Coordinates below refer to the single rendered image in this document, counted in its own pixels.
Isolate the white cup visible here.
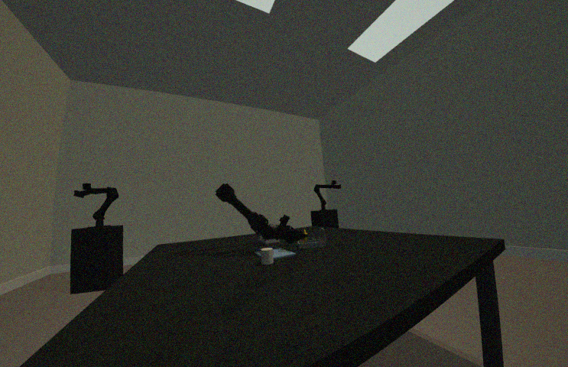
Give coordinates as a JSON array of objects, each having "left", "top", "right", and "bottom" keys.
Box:
[{"left": 261, "top": 248, "right": 274, "bottom": 265}]

